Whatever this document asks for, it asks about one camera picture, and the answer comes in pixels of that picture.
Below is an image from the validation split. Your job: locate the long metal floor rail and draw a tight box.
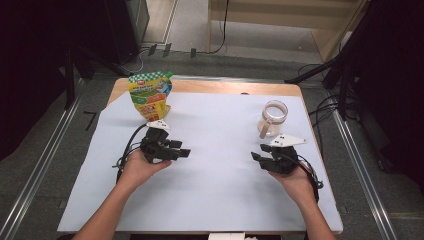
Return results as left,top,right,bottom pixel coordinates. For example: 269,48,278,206
0,78,88,240
331,109,398,240

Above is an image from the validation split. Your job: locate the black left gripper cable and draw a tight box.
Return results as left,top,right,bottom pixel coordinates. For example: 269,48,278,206
112,123,149,184

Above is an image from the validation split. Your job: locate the white table sheet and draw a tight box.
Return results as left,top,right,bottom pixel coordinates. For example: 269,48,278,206
57,91,344,233

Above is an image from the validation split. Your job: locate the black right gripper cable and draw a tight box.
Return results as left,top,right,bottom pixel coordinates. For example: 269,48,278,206
283,153,325,203

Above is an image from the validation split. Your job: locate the black hanging cable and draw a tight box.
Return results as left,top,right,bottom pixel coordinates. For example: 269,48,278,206
196,0,231,56

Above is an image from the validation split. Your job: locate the light wooden shelf unit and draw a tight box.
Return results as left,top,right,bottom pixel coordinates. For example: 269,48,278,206
207,0,369,63

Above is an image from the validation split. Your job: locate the black metal stand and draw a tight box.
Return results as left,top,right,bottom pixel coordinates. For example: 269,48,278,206
62,43,134,111
284,19,371,122

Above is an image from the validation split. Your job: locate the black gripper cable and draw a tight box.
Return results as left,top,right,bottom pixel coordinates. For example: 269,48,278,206
112,123,149,184
283,153,325,203

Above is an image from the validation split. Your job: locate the bundle of black floor cables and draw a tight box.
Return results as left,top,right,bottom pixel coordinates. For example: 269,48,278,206
297,62,360,149

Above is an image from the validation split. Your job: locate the dark cabinet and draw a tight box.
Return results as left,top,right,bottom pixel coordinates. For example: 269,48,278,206
103,0,150,66

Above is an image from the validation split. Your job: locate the yellow refill pouch green cap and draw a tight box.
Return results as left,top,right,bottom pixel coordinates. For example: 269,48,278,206
127,70,174,123

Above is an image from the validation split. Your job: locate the person's right hand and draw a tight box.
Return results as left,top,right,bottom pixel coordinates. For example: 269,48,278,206
268,162,317,206

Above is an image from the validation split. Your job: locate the white paper piece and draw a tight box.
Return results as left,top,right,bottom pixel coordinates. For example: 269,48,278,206
207,232,260,240

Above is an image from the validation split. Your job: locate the white floor cable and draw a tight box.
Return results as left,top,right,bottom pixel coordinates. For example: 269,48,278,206
128,47,152,75

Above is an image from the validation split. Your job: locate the dark curtain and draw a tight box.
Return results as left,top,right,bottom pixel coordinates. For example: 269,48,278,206
349,0,424,189
0,0,113,162

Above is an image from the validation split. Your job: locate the person's left hand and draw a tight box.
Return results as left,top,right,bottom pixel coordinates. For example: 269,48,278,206
116,149,174,194

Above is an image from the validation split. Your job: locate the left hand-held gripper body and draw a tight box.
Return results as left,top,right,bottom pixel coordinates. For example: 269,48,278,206
139,119,178,164

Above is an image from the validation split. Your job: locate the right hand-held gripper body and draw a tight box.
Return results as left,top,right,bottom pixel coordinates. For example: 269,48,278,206
264,134,308,175

